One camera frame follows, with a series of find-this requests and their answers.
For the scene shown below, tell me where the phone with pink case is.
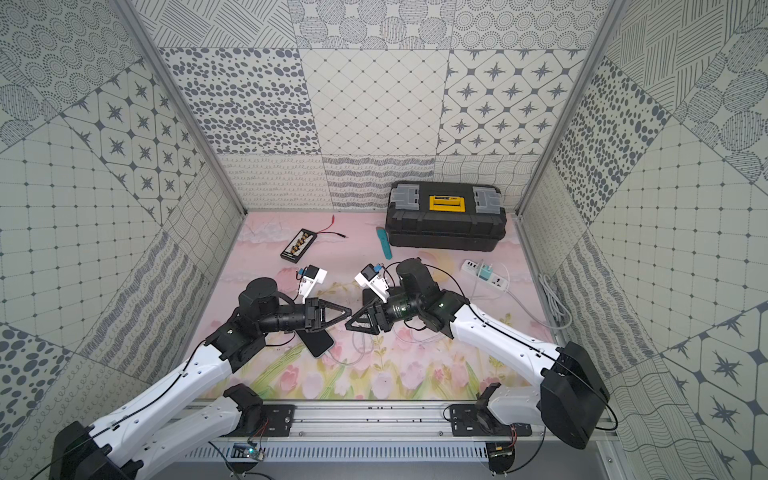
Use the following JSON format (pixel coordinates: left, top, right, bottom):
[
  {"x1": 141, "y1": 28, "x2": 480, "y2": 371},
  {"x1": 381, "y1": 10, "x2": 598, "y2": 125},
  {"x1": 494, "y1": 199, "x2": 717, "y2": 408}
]
[{"x1": 362, "y1": 288, "x2": 385, "y2": 307}]

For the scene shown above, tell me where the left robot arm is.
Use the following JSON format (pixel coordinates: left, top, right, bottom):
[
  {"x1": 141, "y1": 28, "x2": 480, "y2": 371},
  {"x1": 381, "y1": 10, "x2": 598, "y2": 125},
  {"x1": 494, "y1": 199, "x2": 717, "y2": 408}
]
[{"x1": 44, "y1": 277, "x2": 351, "y2": 479}]

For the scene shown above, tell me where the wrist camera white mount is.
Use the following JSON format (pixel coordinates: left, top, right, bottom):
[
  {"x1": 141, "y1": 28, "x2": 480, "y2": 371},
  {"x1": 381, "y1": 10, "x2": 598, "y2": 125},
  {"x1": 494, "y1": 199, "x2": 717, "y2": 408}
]
[
  {"x1": 298, "y1": 265, "x2": 327, "y2": 302},
  {"x1": 354, "y1": 264, "x2": 389, "y2": 303}
]

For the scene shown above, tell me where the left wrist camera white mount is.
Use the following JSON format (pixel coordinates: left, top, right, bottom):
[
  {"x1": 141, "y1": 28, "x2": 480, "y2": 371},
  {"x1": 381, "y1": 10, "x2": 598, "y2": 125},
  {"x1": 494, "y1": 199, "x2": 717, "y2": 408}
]
[{"x1": 298, "y1": 265, "x2": 327, "y2": 302}]

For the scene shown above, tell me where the teal utility knife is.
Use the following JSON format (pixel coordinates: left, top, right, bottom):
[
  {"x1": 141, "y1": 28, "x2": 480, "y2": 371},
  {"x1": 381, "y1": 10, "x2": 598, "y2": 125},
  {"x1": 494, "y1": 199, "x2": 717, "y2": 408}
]
[{"x1": 376, "y1": 227, "x2": 393, "y2": 260}]

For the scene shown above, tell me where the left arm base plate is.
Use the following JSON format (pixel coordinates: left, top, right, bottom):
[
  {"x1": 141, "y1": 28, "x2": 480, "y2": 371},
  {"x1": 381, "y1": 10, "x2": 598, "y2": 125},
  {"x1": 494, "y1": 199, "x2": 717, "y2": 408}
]
[{"x1": 223, "y1": 404, "x2": 296, "y2": 438}]

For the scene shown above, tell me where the black connector board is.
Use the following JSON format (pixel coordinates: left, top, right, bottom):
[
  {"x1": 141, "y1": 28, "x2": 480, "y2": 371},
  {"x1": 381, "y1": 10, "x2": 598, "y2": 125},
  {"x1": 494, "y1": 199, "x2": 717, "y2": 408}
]
[{"x1": 280, "y1": 229, "x2": 318, "y2": 264}]

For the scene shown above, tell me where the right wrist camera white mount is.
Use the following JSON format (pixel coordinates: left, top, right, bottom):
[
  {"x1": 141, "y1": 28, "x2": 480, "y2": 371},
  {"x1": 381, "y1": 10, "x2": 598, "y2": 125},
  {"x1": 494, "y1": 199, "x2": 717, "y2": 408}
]
[{"x1": 354, "y1": 264, "x2": 389, "y2": 303}]

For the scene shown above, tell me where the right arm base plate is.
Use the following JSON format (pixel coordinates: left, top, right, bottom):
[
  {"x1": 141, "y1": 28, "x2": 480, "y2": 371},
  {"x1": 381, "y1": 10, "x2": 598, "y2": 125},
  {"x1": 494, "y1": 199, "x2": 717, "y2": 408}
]
[{"x1": 444, "y1": 403, "x2": 532, "y2": 437}]

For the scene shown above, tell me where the red black wire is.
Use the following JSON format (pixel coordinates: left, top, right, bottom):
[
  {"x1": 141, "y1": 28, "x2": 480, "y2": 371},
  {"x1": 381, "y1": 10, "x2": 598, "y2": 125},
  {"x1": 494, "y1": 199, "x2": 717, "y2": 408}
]
[{"x1": 311, "y1": 215, "x2": 348, "y2": 240}]

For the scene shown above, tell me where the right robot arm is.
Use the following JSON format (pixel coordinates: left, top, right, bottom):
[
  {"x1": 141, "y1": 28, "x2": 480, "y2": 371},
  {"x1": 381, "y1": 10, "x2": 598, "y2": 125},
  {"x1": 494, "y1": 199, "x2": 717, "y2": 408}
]
[{"x1": 345, "y1": 258, "x2": 610, "y2": 449}]

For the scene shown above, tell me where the white power strip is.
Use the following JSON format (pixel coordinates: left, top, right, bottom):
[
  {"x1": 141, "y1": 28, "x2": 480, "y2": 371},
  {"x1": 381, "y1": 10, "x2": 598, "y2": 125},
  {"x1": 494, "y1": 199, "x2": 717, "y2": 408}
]
[{"x1": 461, "y1": 259, "x2": 509, "y2": 292}]

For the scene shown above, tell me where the black toolbox yellow handle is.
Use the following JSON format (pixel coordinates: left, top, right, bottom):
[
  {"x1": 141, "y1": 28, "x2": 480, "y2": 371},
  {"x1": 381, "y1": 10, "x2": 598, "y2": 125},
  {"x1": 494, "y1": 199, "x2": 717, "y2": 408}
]
[{"x1": 385, "y1": 181, "x2": 507, "y2": 252}]

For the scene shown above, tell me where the white power strip cord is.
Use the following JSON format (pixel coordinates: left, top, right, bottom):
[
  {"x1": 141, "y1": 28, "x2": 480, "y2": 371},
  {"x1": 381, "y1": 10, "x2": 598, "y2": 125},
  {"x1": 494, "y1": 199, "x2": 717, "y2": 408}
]
[{"x1": 506, "y1": 272, "x2": 574, "y2": 332}]

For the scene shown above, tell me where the phone with green case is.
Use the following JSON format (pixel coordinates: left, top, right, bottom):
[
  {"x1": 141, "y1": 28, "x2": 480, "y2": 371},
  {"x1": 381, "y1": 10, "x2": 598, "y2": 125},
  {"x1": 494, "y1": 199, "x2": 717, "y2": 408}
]
[{"x1": 297, "y1": 330, "x2": 335, "y2": 358}]

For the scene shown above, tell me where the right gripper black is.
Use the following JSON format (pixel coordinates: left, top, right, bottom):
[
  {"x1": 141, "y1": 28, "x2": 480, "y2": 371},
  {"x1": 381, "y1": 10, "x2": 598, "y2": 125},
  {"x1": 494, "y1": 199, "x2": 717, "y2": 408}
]
[{"x1": 344, "y1": 292, "x2": 423, "y2": 335}]

